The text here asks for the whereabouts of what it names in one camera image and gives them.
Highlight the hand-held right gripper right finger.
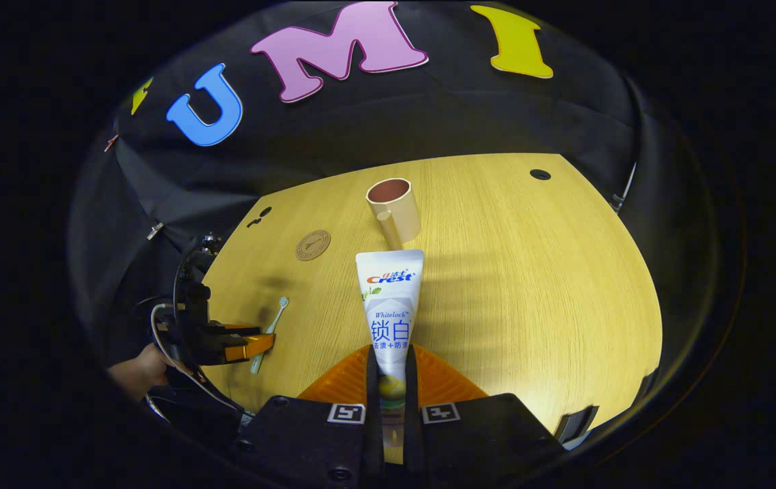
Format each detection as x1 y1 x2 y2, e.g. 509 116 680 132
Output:
404 344 569 489

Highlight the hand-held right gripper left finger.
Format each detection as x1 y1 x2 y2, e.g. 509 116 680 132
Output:
228 344 385 489

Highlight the pale green toothbrush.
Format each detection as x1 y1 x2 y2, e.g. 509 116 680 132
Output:
250 296 290 376

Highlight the white toothpaste tube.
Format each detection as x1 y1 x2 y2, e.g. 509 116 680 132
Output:
355 249 426 442

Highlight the round brown coaster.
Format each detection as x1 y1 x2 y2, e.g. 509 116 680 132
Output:
295 230 332 262

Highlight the beige cup with brown inside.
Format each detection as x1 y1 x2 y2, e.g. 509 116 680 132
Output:
366 178 422 252

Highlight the wooden desktop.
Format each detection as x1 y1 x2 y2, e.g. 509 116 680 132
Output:
199 153 664 469

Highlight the black backdrop cloth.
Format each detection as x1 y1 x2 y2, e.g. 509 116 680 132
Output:
69 0 722 435

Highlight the thin white strip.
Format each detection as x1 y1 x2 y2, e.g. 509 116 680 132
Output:
611 162 637 213

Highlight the white cable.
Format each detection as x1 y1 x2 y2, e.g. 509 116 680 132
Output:
150 304 247 413

